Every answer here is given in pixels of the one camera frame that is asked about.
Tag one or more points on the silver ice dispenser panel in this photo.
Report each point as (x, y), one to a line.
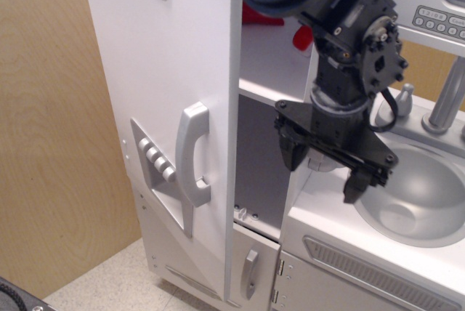
(161, 180)

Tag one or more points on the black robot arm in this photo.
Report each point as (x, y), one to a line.
(359, 57)

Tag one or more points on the white lower freezer door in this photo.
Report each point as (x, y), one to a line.
(210, 264)

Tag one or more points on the silver toy sink basin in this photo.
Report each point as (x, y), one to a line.
(422, 204)

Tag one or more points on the white toy fridge door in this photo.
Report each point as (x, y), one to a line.
(160, 57)

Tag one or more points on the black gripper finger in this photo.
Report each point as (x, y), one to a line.
(357, 183)
(293, 151)

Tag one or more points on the brass upper hinge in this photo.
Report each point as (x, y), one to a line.
(280, 267)

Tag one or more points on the red toy container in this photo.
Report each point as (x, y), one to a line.
(303, 38)

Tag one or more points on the white oven door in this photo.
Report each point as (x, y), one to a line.
(309, 285)

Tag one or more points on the brass lower hinge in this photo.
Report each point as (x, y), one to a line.
(275, 296)

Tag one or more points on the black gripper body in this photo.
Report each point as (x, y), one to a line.
(348, 140)

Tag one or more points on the brass hinge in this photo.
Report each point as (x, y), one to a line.
(275, 296)
(280, 267)

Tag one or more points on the silver faucet knob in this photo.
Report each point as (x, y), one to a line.
(404, 100)

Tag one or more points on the silver toy telephone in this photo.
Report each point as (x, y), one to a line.
(320, 162)

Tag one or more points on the red toy item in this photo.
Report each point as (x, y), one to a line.
(252, 17)

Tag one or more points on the black object bottom left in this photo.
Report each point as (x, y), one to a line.
(15, 298)

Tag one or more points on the silver lower door handle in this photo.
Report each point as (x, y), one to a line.
(247, 287)

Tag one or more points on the white fridge shelf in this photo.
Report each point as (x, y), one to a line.
(271, 68)

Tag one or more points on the silver fridge door handle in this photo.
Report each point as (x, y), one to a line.
(193, 124)

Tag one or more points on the silver toy faucet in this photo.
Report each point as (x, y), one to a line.
(449, 101)

